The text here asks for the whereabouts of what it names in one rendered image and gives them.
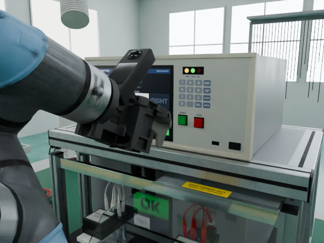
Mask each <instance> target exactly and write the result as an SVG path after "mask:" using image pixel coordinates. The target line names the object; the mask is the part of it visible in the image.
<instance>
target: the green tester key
mask: <svg viewBox="0 0 324 243"><path fill-rule="evenodd" d="M178 124H183V125H185V124H187V117H186V116H178Z"/></svg>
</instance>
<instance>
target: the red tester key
mask: <svg viewBox="0 0 324 243"><path fill-rule="evenodd" d="M194 127H200V128H202V127H203V119H198V118H195V119H194Z"/></svg>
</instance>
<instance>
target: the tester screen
mask: <svg viewBox="0 0 324 243"><path fill-rule="evenodd" d="M99 70H101V71H102V72H104V73H105V74H106V75H107V76H108V75H109V74H110V73H111V71H112V70H113V68H99ZM134 92H135V93H146V94H162V95H169V108H165V109H167V110H168V111H170V69H149V71H148V72H147V73H146V75H145V76H144V78H143V79H142V81H141V82H140V84H139V85H138V87H137V88H136V90H135V91H134ZM166 137H167V138H170V135H166Z"/></svg>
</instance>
